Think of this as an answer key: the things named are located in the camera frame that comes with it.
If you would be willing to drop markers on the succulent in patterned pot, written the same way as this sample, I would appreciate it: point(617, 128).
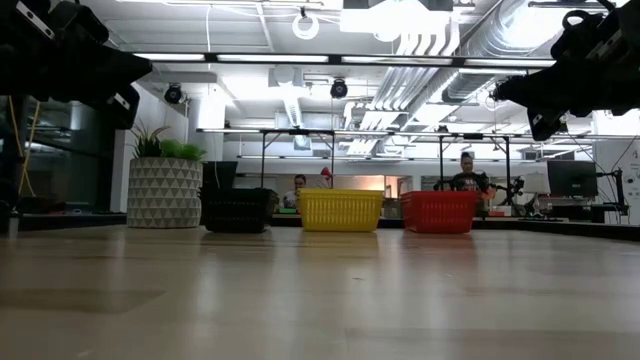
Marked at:
point(165, 195)

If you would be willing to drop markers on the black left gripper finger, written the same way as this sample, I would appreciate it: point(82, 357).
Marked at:
point(95, 85)
point(105, 60)

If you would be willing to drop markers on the person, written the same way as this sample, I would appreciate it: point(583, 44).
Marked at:
point(299, 182)
point(467, 177)

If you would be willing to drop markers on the yellow plastic basket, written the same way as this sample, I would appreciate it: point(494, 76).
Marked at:
point(340, 210)

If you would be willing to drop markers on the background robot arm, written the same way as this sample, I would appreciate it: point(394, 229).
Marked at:
point(515, 186)

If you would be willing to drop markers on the black plastic basket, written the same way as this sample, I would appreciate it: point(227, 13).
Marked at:
point(240, 210)

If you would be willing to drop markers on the black computer monitor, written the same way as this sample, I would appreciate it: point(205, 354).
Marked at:
point(572, 178)

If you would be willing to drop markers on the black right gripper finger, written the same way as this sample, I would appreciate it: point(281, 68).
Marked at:
point(545, 100)
point(545, 82)

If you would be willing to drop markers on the black rectangular screen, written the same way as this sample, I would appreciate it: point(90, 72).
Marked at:
point(220, 175)

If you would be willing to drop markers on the silver ventilation duct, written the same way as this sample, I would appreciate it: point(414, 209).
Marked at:
point(500, 40)

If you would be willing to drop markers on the red plastic basket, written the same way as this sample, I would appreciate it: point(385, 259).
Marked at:
point(439, 212)

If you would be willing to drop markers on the black background rig frame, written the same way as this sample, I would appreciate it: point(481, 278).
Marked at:
point(262, 155)
point(441, 160)

